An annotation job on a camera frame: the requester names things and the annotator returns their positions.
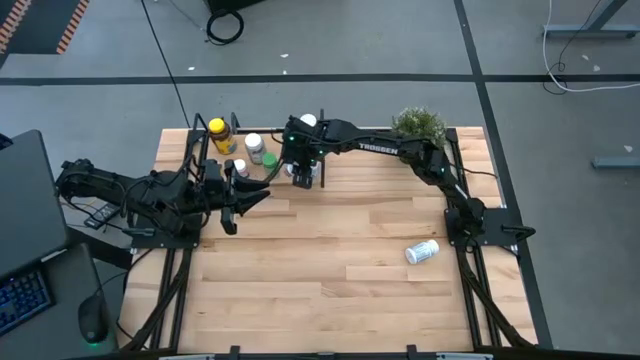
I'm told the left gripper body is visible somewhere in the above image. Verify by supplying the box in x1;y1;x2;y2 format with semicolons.
199;158;240;236

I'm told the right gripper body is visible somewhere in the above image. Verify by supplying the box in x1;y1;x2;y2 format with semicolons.
284;149;324;177

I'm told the clear gummy bottle white cap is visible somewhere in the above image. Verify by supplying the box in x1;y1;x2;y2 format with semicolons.
244;132;266;166

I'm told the amber bottle yellow cap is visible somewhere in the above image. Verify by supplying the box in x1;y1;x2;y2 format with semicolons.
207;117;239;156

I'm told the white bottle blue striped label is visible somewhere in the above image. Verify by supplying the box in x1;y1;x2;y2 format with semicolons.
404;238;441;266

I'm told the small black remote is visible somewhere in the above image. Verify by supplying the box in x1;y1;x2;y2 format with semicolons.
83;202;121;230

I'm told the potted green plant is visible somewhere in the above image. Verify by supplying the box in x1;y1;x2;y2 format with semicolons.
390;105;448;151

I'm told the black box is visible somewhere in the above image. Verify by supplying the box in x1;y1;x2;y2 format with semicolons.
206;0;267;14

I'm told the black computer mouse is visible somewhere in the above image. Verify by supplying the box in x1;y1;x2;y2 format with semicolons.
77;293;110;345

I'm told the dark grey desk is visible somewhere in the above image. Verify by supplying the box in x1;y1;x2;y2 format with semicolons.
0;129;124;360

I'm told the backlit keyboard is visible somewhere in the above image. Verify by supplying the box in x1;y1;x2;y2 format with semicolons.
0;269;55;337

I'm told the black orange striped floor mat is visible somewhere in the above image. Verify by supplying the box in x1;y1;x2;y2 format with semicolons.
0;0;92;56

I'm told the grey desk foot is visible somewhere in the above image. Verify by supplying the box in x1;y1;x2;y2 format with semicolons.
591;156;640;170
543;0;640;40

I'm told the black frame wooden shelf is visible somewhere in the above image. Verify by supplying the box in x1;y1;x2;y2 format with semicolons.
192;108;329;190

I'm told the black hanging cable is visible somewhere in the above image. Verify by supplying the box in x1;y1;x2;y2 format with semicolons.
139;0;192;127

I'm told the coiled black floor cable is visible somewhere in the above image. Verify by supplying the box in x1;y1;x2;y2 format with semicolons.
205;8;246;47

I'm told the silver frame bracket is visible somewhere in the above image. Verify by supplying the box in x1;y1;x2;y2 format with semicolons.
158;352;217;360
436;352;495;360

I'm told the black aluminium table frame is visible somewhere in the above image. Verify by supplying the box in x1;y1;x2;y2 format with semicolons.
117;112;539;360

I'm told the white floor cable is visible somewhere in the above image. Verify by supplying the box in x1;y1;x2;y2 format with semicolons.
542;0;640;94

